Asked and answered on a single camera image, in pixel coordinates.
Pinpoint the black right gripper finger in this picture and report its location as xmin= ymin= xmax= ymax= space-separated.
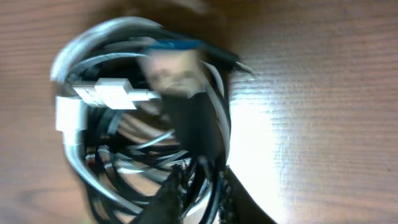
xmin=130 ymin=165 xmax=183 ymax=224

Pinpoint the white USB cable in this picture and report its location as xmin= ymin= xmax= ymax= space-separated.
xmin=49 ymin=17 xmax=233 ymax=218

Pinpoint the black USB cable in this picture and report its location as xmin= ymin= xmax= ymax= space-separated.
xmin=62 ymin=29 xmax=256 ymax=224

